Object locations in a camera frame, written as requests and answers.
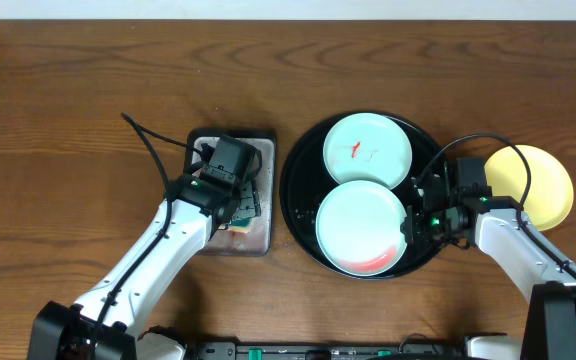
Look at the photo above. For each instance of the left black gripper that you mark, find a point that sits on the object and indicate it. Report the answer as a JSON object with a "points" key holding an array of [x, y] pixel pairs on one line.
{"points": [[248, 204]]}

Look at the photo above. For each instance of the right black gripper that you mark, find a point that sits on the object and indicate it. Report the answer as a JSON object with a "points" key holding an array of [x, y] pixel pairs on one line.
{"points": [[414, 231]]}

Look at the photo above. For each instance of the light green plate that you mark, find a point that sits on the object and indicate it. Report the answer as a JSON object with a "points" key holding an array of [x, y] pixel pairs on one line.
{"points": [[358, 228]]}

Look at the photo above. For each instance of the light blue plate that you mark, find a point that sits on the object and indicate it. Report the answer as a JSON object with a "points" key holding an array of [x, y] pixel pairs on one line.
{"points": [[367, 146]]}

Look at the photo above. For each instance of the yellow plate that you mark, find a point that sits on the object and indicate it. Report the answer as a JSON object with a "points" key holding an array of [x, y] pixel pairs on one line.
{"points": [[551, 193]]}

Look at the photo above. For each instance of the green yellow sponge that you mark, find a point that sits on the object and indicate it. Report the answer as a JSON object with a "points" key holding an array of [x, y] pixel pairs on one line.
{"points": [[240, 223]]}

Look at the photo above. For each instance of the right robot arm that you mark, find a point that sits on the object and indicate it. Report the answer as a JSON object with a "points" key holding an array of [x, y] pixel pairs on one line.
{"points": [[498, 227]]}

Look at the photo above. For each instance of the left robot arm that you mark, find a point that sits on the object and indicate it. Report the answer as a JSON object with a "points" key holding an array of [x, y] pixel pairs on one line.
{"points": [[107, 322]]}

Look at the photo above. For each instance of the black rectangular soapy tray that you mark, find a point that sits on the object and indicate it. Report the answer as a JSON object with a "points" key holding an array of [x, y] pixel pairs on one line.
{"points": [[257, 241]]}

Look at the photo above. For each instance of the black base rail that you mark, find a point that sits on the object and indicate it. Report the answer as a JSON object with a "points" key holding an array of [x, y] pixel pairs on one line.
{"points": [[412, 347]]}

